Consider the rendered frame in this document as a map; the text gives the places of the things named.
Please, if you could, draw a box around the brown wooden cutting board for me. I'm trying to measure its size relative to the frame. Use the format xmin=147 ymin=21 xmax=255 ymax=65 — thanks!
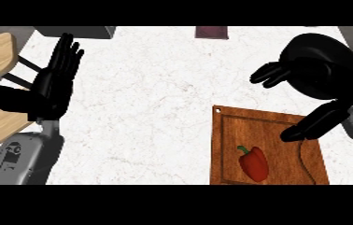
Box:
xmin=209 ymin=105 xmax=331 ymax=186

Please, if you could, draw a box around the red bell pepper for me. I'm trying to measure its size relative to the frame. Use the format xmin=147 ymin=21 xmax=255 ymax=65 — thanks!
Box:
xmin=236 ymin=145 xmax=270 ymax=183

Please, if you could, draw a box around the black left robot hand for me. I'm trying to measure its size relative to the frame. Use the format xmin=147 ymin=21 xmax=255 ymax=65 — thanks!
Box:
xmin=0 ymin=32 xmax=87 ymax=122

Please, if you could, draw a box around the dark grey appliance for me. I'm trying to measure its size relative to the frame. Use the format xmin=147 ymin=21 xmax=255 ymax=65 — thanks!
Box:
xmin=32 ymin=25 xmax=116 ymax=40

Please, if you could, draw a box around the dark purple box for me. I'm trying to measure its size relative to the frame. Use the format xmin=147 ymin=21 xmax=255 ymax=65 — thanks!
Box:
xmin=195 ymin=25 xmax=230 ymax=40

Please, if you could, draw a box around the pale wooden chair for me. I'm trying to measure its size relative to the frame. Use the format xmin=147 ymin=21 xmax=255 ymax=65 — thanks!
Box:
xmin=0 ymin=32 xmax=44 ymax=144

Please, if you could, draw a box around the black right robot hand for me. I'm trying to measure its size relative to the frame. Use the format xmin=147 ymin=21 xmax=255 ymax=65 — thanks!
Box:
xmin=279 ymin=99 xmax=353 ymax=143

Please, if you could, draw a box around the black pot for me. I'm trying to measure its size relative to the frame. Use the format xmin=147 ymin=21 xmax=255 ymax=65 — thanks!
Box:
xmin=248 ymin=32 xmax=353 ymax=101

